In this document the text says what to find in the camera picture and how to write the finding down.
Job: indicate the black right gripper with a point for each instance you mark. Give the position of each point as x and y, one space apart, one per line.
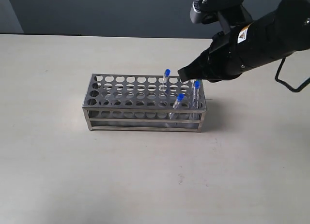
228 56

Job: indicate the blue capped tube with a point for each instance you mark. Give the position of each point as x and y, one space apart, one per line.
176 105
164 81
195 94

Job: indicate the black silver Piper robot arm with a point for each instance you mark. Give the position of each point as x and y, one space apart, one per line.
279 33

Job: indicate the stainless steel test tube rack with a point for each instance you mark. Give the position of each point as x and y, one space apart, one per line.
135 103

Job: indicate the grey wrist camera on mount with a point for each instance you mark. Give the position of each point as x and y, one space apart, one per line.
210 11

